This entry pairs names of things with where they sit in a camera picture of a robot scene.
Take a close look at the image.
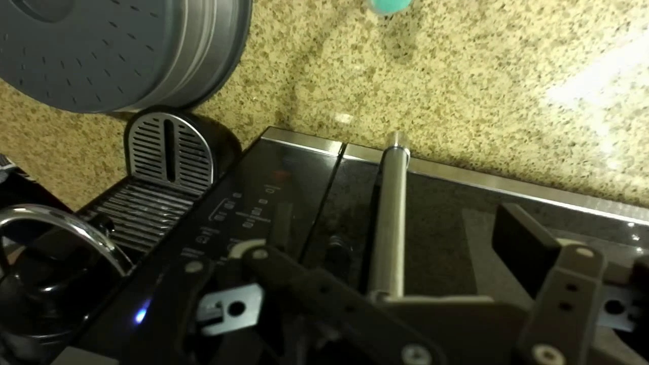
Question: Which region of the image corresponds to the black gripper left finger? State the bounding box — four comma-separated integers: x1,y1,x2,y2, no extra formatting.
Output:
181,202,448,365

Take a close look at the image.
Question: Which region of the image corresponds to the black pod coffee maker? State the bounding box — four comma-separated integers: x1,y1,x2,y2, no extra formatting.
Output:
0,109,243,365

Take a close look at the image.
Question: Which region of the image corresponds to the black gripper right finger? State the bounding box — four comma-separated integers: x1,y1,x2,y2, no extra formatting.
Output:
491,202,649,365

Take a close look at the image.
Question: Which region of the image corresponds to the black steel microwave oven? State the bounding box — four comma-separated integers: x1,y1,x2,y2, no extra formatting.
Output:
80,129,649,365

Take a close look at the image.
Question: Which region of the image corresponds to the small green plastic bottle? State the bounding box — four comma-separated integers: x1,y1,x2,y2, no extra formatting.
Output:
368,0,413,18

